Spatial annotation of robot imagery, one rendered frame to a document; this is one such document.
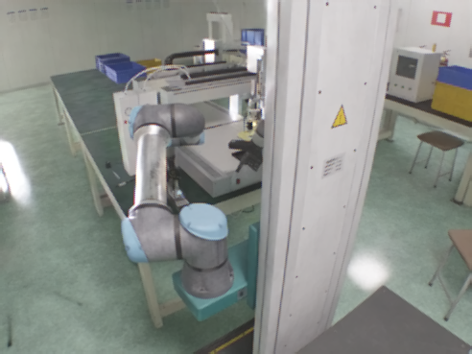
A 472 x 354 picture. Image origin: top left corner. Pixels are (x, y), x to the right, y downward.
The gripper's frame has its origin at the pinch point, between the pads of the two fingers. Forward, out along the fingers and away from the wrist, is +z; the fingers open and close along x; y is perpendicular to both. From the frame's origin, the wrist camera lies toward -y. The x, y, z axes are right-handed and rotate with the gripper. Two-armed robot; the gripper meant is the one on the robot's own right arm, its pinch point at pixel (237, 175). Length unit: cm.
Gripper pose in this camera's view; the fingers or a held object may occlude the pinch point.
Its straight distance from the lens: 149.7
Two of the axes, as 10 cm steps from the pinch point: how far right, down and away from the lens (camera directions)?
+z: -3.6, 6.9, 6.3
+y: 8.5, 5.3, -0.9
